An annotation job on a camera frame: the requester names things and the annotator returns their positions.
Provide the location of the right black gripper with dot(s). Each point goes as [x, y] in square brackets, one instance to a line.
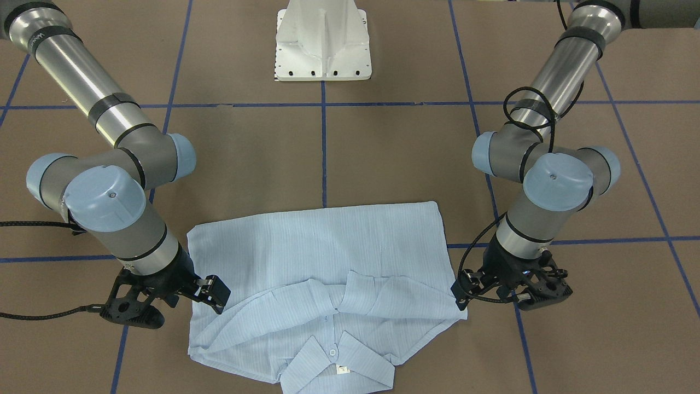
[176, 276]

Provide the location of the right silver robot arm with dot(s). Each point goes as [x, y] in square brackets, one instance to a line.
[106, 194]

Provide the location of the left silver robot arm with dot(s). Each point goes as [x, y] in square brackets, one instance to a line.
[558, 182]

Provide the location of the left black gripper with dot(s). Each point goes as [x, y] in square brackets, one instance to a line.
[499, 266]

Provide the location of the light blue button shirt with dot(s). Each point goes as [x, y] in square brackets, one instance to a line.
[324, 301]

